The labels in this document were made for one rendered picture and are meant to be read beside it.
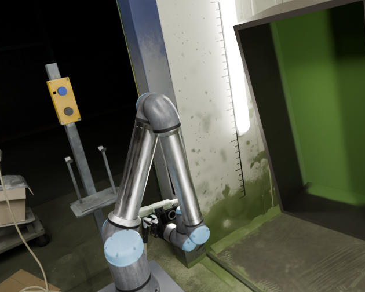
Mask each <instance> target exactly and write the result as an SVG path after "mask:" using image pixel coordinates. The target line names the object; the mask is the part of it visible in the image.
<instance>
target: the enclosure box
mask: <svg viewBox="0 0 365 292"><path fill-rule="evenodd" d="M233 30H234V33H235V38H236V42H237V44H238V49H239V53H240V57H241V60H242V64H243V69H244V73H245V76H246V80H247V84H248V87H249V91H250V95H251V99H252V102H253V107H254V111H255V115H256V118H257V122H258V127H259V129H260V133H261V138H262V142H263V145H264V149H265V153H266V156H267V160H268V164H269V168H270V171H271V176H272V180H273V184H274V187H275V191H276V196H277V198H278V202H279V207H280V211H281V213H284V214H288V215H290V216H293V217H296V218H299V219H302V220H305V221H308V222H311V223H314V224H316V225H320V226H322V227H325V228H328V229H332V230H334V231H337V232H340V233H343V234H346V235H349V236H352V237H354V238H358V239H361V240H363V241H365V0H292V1H288V2H285V3H281V4H278V5H275V6H271V7H270V8H267V9H265V10H263V11H262V12H259V13H257V14H255V15H254V16H251V17H249V18H248V19H245V20H243V21H241V22H240V23H237V24H235V25H233Z"/></svg>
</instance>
